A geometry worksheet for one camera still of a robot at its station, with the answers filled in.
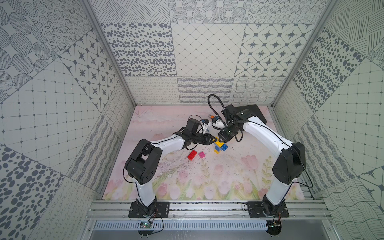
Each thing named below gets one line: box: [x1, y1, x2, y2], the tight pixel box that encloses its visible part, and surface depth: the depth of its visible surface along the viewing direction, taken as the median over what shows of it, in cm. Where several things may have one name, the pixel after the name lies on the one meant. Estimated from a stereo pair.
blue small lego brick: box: [220, 143, 229, 152], surface depth 88 cm
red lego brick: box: [187, 149, 198, 161], surface depth 95 cm
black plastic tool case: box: [225, 104, 267, 125], surface depth 65 cm
